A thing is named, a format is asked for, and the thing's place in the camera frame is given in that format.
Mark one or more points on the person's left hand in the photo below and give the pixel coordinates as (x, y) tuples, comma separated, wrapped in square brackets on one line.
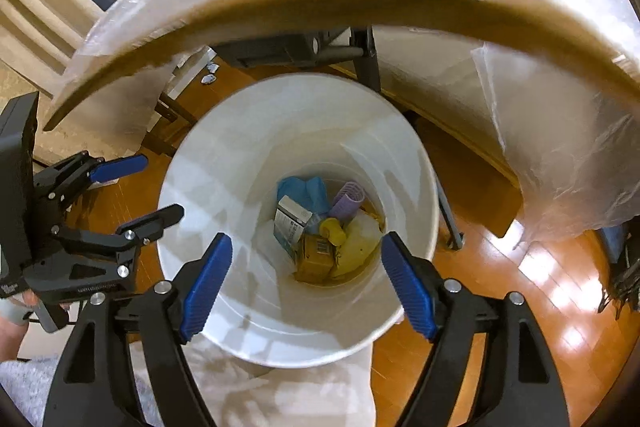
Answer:
[(30, 299)]

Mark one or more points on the white printed box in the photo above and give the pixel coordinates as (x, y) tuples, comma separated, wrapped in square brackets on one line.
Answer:
[(290, 222)]

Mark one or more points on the white floor cloth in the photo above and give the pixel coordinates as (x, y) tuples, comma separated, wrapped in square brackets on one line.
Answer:
[(300, 397)]

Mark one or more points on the wooden table with plastic cover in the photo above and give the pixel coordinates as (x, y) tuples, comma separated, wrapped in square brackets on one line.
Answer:
[(565, 157)]

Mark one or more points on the small crumpled wrapper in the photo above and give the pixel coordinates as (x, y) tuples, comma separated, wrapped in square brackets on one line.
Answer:
[(214, 68), (209, 80)]

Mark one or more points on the white board with wooden edge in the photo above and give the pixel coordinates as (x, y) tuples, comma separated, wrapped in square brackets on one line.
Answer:
[(440, 77)]

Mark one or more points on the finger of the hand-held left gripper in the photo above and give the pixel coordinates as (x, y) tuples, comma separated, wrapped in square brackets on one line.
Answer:
[(122, 167), (160, 219)]

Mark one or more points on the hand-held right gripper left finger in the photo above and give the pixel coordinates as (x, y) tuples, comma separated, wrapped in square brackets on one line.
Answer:
[(207, 287)]

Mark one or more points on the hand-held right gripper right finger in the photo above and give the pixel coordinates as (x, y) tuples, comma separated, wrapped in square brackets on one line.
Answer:
[(407, 287)]

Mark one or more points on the dark wooden furniture leg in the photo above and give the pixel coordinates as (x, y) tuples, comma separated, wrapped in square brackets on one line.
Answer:
[(172, 127)]

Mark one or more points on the purple hair roller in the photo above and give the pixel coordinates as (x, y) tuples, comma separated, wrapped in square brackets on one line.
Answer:
[(345, 202)]

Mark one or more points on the person's grey pants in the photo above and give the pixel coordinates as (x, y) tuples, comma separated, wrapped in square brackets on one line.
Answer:
[(30, 387)]

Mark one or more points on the yellow cardboard box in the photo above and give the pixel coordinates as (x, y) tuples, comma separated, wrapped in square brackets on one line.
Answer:
[(315, 257)]

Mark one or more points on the round wooden table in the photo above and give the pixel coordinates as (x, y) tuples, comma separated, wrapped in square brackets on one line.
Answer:
[(350, 7)]

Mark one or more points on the black bag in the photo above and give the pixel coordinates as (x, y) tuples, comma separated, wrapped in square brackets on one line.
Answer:
[(625, 277)]

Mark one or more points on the white round bin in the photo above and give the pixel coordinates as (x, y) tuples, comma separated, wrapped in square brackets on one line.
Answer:
[(225, 157)]

